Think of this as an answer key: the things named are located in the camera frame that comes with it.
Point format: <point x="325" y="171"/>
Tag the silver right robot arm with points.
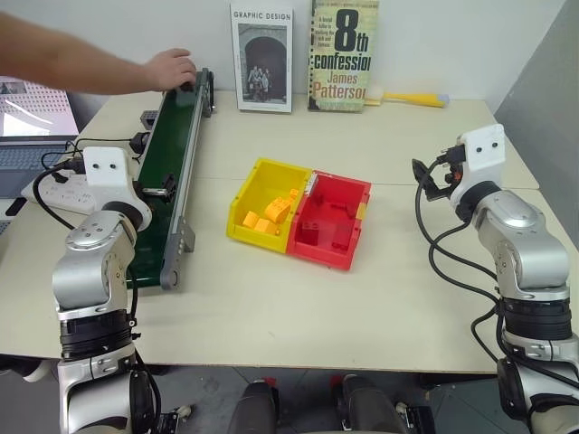
<point x="529" y="253"/>

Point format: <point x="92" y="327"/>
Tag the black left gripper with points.
<point x="147" y="195"/>

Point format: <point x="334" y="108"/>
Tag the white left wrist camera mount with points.
<point x="106" y="174"/>

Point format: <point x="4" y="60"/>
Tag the Graphic Design book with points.
<point x="262" y="59"/>

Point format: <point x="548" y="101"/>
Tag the green conveyor belt grey frame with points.
<point x="167" y="135"/>

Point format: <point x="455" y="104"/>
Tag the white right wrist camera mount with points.
<point x="484" y="149"/>

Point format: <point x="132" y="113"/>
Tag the yellow plastic bin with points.
<point x="267" y="181"/>

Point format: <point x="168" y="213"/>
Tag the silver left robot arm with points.
<point x="90" y="271"/>

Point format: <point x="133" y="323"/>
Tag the person's bare forearm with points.
<point x="68" y="63"/>

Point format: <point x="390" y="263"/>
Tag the person's bare hand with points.
<point x="169" y="70"/>

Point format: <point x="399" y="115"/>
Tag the small yellow toy block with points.
<point x="294" y="194"/>

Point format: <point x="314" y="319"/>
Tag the dark rounded shape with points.
<point x="253" y="409"/>
<point x="368" y="404"/>

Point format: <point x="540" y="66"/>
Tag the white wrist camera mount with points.
<point x="484" y="149"/>
<point x="106" y="174"/>

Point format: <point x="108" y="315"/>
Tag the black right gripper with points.
<point x="452" y="156"/>

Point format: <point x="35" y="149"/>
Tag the small orange-yellow toy block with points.
<point x="266" y="226"/>
<point x="249" y="219"/>

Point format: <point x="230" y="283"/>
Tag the red plastic bin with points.
<point x="337" y="253"/>

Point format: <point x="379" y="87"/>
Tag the white power strip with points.
<point x="59" y="193"/>

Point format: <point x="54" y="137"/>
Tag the grey laptop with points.
<point x="31" y="153"/>

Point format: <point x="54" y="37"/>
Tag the dark red toy block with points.
<point x="347" y="209"/>

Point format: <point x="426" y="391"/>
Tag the large orange-yellow toy block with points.
<point x="278" y="209"/>

